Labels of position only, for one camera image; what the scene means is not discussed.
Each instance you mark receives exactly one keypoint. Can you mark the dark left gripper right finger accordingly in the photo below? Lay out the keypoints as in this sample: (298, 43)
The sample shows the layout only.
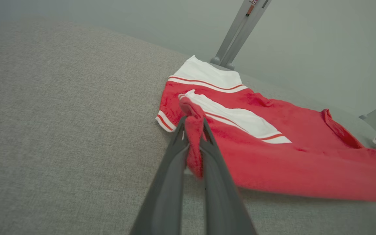
(222, 202)

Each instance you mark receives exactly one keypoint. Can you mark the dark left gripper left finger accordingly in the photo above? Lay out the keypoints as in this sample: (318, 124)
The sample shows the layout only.
(165, 195)

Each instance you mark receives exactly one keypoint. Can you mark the red white striped numbered jersey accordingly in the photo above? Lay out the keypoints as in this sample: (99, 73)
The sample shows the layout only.
(289, 163)

